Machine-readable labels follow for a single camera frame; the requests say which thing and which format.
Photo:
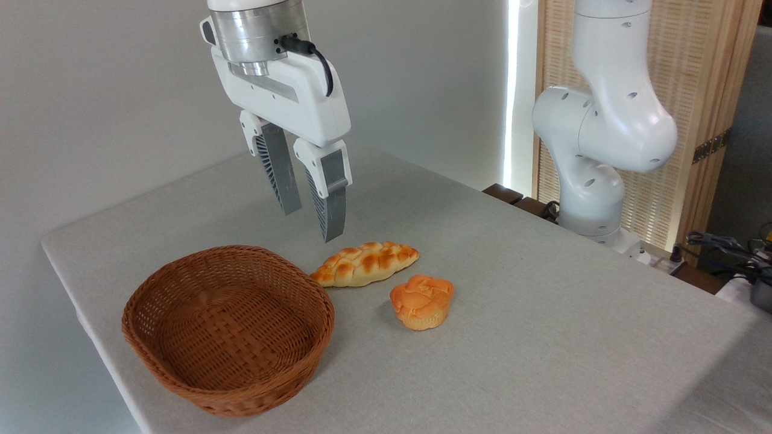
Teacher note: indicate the black metal screen hinge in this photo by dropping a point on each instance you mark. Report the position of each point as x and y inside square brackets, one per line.
[711, 146]

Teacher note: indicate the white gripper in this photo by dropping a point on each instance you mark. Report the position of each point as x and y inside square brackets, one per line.
[301, 99]

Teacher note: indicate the dark brown wooden block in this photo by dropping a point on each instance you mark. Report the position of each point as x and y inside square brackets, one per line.
[503, 193]
[534, 206]

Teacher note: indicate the orange muffin-shaped bread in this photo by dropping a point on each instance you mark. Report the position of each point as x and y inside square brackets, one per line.
[422, 301]

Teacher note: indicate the long braided bread loaf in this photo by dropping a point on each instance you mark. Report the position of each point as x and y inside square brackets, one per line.
[365, 264]

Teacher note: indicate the brown woven wicker basket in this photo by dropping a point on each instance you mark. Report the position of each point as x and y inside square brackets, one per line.
[181, 380]

